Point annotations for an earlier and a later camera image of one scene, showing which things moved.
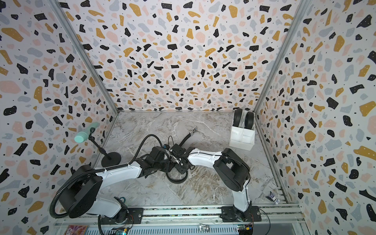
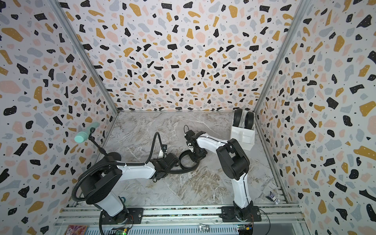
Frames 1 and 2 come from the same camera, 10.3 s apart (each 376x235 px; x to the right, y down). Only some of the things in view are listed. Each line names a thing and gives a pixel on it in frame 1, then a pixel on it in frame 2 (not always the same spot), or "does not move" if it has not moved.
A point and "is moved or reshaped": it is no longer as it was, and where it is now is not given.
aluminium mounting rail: x=203 y=213 does not move
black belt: x=191 y=133 is moved or reshaped
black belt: x=249 y=120 does not move
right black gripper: x=177 y=168 → x=194 y=159
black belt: x=237 y=114 does not move
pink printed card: x=76 y=229 does not move
